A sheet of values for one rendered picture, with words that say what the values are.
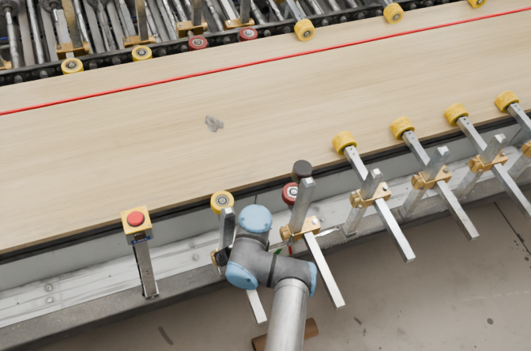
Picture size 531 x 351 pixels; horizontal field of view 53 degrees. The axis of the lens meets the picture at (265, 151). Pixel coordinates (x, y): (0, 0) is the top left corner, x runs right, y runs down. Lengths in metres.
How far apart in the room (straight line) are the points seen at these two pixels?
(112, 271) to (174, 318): 0.65
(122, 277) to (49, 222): 0.36
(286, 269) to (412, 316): 1.46
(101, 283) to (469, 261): 1.89
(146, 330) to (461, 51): 1.91
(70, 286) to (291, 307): 0.98
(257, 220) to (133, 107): 0.84
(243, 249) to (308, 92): 0.93
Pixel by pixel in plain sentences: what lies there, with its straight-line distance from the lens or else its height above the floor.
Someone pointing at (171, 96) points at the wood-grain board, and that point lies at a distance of 2.11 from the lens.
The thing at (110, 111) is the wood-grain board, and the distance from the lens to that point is 2.08.
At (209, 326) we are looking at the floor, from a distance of 2.60.
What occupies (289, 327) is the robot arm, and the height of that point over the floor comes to 1.29.
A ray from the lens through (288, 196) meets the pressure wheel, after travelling 1.85.
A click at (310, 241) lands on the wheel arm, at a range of 1.83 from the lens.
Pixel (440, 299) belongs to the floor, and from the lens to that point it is 2.88.
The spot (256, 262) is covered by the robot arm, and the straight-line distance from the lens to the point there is 1.40.
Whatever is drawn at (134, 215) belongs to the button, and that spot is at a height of 1.23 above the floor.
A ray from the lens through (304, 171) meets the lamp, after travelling 1.59.
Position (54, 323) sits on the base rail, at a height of 0.70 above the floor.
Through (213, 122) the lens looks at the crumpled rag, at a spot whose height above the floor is 0.92.
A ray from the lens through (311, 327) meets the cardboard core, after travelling 2.56.
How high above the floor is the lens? 2.48
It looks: 54 degrees down
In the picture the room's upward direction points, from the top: 9 degrees clockwise
